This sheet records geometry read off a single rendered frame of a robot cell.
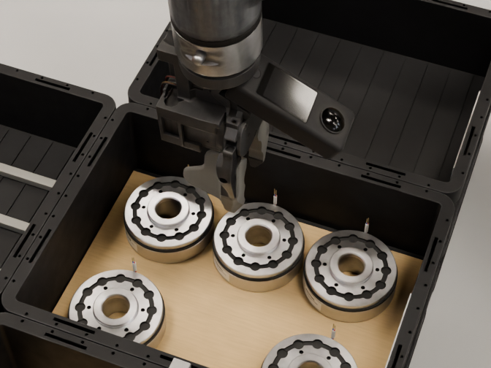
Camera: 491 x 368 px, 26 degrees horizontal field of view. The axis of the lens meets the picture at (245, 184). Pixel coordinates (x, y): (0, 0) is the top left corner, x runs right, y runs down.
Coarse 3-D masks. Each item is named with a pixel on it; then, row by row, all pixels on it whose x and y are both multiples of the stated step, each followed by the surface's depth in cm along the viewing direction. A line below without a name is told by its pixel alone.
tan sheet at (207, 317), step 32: (128, 192) 127; (96, 256) 122; (128, 256) 122; (160, 288) 119; (192, 288) 119; (224, 288) 119; (288, 288) 119; (192, 320) 117; (224, 320) 117; (256, 320) 117; (288, 320) 117; (320, 320) 117; (384, 320) 117; (192, 352) 114; (224, 352) 114; (256, 352) 114; (352, 352) 114; (384, 352) 114
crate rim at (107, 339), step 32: (96, 160) 117; (288, 160) 118; (320, 160) 117; (64, 192) 115; (416, 192) 115; (448, 224) 112; (32, 256) 110; (416, 288) 107; (32, 320) 105; (64, 320) 105; (416, 320) 105; (128, 352) 103; (160, 352) 103
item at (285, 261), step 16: (240, 208) 122; (256, 208) 122; (272, 208) 122; (224, 224) 120; (240, 224) 120; (288, 224) 121; (224, 240) 119; (288, 240) 120; (224, 256) 118; (240, 256) 118; (256, 256) 118; (272, 256) 118; (288, 256) 118; (240, 272) 117; (256, 272) 117; (272, 272) 117
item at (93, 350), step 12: (0, 324) 105; (12, 324) 105; (24, 324) 105; (36, 324) 105; (36, 336) 104; (48, 336) 106; (60, 336) 104; (72, 336) 104; (72, 348) 103; (84, 348) 105; (96, 348) 103; (108, 348) 103; (96, 360) 103; (108, 360) 102; (120, 360) 102; (132, 360) 102
